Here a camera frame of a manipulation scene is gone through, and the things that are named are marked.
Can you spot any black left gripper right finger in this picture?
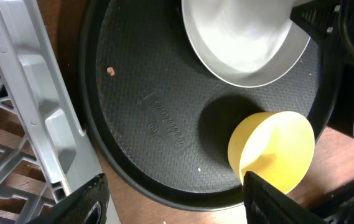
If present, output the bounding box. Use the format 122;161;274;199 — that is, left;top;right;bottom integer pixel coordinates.
243;171;326;224

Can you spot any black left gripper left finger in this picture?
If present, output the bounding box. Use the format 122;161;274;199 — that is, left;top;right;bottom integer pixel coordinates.
28;173;110;224

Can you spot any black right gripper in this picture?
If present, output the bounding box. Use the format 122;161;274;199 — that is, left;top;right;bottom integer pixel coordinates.
290;0;343;44

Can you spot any yellow bowl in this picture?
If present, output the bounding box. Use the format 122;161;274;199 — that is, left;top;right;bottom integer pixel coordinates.
228;111;315;194

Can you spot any grey dishwasher rack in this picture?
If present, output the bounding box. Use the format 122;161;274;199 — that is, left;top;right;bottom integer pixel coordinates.
0;0;121;224

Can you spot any white plate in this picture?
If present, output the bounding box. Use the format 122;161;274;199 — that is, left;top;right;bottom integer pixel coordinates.
181;0;310;88

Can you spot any round black tray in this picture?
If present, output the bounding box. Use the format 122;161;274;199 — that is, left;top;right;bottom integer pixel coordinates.
78;0;341;212

